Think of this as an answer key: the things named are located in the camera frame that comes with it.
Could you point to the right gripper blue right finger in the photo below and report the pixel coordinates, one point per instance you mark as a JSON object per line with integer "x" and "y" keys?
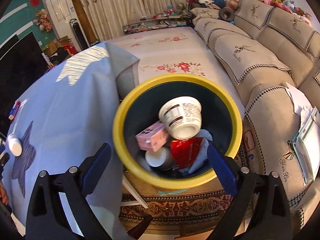
{"x": 224, "y": 173}

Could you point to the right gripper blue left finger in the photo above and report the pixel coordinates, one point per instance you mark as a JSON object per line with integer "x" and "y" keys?
{"x": 92, "y": 168}

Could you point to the red snack bag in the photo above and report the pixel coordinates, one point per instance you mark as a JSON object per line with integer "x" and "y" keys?
{"x": 184, "y": 152}

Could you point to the strawberry paper cup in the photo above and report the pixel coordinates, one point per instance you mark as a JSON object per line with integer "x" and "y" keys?
{"x": 161, "y": 159}

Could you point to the pink strawberry milk carton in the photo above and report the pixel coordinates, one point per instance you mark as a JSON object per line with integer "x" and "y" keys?
{"x": 153, "y": 137}

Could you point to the white instant noodle bowl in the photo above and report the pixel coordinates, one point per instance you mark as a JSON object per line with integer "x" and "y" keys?
{"x": 182, "y": 117}

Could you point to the yellow rimmed dark trash bin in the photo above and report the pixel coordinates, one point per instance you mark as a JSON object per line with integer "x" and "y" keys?
{"x": 140, "y": 108}

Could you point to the small white yogurt cup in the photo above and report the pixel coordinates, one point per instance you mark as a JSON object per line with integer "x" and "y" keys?
{"x": 14, "y": 145}

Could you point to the white tissue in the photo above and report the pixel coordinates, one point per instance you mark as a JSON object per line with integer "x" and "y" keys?
{"x": 202, "y": 154}

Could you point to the patterned red rug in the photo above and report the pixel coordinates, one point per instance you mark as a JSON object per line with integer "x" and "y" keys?
{"x": 198, "y": 208}

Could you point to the blue star tablecloth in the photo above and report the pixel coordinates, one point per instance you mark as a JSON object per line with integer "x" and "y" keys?
{"x": 65, "y": 117}

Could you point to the papers on sofa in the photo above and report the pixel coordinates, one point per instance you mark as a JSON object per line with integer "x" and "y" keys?
{"x": 306, "y": 142}

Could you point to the large curved television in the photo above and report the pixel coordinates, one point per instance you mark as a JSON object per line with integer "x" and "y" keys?
{"x": 21, "y": 66}

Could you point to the beige sofa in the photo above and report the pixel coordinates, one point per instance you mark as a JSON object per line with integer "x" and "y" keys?
{"x": 263, "y": 50}

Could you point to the black tower fan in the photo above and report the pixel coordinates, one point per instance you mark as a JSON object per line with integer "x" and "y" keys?
{"x": 75, "y": 26}

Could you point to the floral bed cover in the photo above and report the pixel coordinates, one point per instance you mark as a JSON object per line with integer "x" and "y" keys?
{"x": 167, "y": 51}

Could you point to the cluttered low glass table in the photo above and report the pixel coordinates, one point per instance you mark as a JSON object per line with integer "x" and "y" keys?
{"x": 171, "y": 18}

